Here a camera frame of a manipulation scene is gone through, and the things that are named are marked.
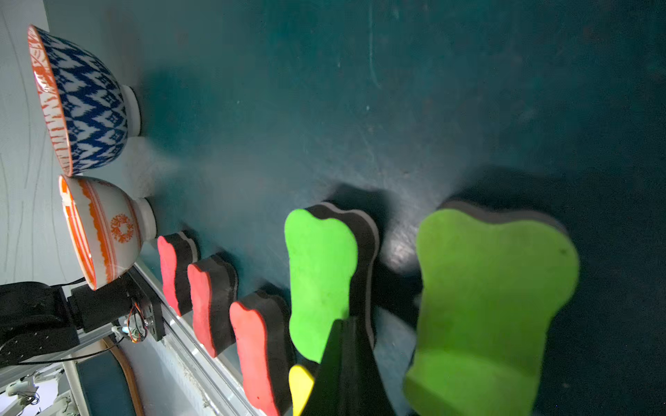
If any orange patterned bowl far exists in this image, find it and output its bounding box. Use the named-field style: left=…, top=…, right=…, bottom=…
left=27, top=25, right=142, bottom=177

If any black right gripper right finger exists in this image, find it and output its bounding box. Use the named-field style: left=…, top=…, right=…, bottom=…
left=344, top=317, right=395, bottom=415

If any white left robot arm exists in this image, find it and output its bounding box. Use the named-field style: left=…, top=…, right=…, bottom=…
left=1, top=282, right=132, bottom=367

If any orange floral bowl near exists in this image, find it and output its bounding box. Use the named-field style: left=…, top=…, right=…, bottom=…
left=57, top=175, right=157, bottom=291

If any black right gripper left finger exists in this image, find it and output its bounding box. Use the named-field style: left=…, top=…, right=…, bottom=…
left=302, top=320, right=344, bottom=416

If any green eraser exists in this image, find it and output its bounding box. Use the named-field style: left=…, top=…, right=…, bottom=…
left=403, top=200, right=579, bottom=415
left=284, top=201, right=380, bottom=363

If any yellow eraser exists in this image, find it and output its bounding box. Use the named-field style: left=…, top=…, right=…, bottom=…
left=289, top=364, right=318, bottom=416

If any red eraser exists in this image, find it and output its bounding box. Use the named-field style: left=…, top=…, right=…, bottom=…
left=229, top=291, right=296, bottom=415
left=157, top=231, right=199, bottom=317
left=187, top=254, right=239, bottom=358

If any aluminium front rail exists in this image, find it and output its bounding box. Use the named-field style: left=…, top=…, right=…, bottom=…
left=133, top=259, right=263, bottom=415

